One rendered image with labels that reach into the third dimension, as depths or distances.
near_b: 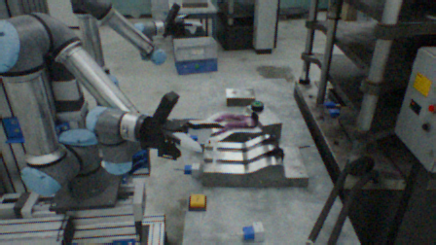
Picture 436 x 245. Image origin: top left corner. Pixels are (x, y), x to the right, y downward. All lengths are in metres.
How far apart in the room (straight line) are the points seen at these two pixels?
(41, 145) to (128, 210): 0.43
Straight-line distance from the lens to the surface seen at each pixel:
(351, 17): 7.58
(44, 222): 1.46
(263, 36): 5.96
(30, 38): 1.03
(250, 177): 1.66
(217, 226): 1.51
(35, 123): 1.11
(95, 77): 1.08
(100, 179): 1.35
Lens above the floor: 1.89
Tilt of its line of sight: 29 degrees down
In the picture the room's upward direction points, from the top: straight up
